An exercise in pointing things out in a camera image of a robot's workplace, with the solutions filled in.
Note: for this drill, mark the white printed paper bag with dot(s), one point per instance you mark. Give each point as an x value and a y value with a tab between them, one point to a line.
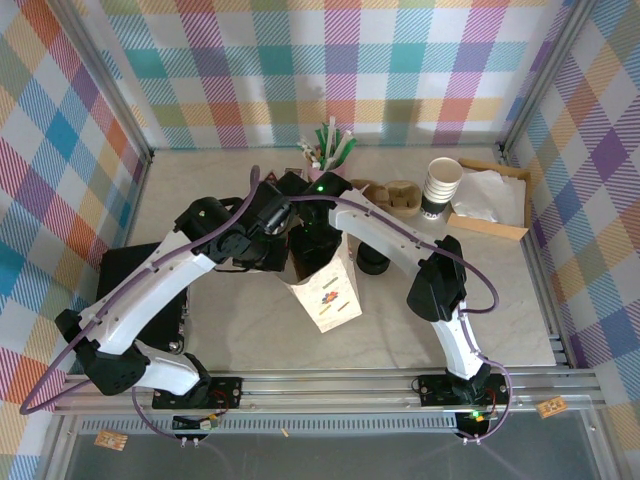
330	300

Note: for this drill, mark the long white straw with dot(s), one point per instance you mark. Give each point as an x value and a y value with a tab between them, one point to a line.
331	130

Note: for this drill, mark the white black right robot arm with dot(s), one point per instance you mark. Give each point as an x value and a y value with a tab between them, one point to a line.
390	235

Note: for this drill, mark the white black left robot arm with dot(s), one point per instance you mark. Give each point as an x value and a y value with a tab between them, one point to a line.
150	290

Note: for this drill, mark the small printed card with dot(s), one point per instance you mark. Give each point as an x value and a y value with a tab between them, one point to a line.
295	171

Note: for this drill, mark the pink straw holder cup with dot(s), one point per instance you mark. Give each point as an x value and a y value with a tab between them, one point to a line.
341	171

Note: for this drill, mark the crumpled white wrapped straw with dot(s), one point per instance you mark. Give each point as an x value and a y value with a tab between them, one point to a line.
307	149

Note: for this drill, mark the brown pulp cup carrier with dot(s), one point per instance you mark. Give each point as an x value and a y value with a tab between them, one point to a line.
400	195

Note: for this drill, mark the black box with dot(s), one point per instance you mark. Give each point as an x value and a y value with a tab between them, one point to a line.
120	270

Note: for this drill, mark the crumpled white paper sheet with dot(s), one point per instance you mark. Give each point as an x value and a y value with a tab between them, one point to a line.
475	200

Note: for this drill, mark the brown cardboard box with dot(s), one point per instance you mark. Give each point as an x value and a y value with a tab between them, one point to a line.
490	227

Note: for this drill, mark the flat white paper sheet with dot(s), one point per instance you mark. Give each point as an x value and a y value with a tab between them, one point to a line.
512	200

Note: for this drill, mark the black round connector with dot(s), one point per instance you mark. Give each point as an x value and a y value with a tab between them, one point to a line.
475	425

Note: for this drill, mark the orange printed tag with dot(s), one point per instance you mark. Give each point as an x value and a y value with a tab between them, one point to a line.
110	441
550	409

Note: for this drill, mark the aluminium mounting rail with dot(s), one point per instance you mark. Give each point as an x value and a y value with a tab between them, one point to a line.
325	390

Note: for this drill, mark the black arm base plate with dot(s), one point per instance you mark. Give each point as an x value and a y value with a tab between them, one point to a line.
432	390
225	392

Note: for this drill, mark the aluminium frame post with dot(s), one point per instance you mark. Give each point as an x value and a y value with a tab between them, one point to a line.
544	75
112	85

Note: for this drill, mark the aluminium side rail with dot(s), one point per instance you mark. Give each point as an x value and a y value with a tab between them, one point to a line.
560	350

